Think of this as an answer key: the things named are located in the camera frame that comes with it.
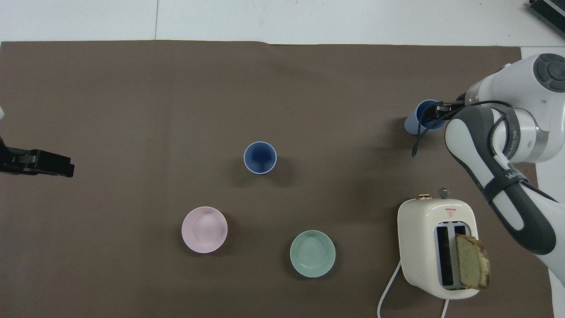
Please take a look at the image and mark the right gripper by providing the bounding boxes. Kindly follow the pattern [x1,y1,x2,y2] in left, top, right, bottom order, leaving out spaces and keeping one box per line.
[435,94,467,121]

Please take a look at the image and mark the light blue cup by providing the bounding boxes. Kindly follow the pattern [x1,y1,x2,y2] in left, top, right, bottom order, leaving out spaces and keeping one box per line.
[404,99,447,135]

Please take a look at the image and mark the cream toaster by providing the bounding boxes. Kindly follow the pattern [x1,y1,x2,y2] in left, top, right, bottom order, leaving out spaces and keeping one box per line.
[397,188,479,301]

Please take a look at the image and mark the bread slice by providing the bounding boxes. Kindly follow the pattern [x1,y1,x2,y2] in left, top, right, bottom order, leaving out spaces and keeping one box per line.
[456,234,490,290]

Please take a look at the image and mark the dark blue cup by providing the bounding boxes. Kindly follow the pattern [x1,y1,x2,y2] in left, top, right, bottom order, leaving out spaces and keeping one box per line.
[244,141,278,174]

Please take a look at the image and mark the green bowl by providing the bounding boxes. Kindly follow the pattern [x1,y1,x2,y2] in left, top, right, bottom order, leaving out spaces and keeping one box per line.
[290,230,336,278]

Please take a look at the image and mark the pink bowl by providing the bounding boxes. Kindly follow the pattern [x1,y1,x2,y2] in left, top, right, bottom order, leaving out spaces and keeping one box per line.
[181,206,228,254]

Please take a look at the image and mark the black cable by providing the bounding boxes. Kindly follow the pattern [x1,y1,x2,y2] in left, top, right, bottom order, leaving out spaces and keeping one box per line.
[412,101,512,158]

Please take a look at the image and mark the white toaster cable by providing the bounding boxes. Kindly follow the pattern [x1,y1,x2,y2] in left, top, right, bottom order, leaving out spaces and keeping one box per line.
[377,260,450,318]

